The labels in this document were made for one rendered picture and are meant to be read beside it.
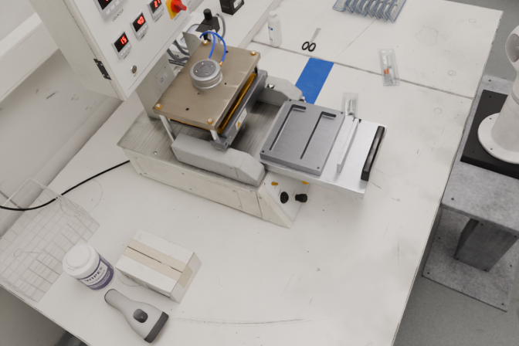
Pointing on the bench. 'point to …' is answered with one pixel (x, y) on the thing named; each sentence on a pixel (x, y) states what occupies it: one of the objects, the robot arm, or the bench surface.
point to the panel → (274, 187)
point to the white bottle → (274, 29)
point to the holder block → (303, 136)
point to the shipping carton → (159, 265)
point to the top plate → (208, 83)
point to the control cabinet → (111, 19)
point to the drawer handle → (372, 153)
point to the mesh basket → (46, 241)
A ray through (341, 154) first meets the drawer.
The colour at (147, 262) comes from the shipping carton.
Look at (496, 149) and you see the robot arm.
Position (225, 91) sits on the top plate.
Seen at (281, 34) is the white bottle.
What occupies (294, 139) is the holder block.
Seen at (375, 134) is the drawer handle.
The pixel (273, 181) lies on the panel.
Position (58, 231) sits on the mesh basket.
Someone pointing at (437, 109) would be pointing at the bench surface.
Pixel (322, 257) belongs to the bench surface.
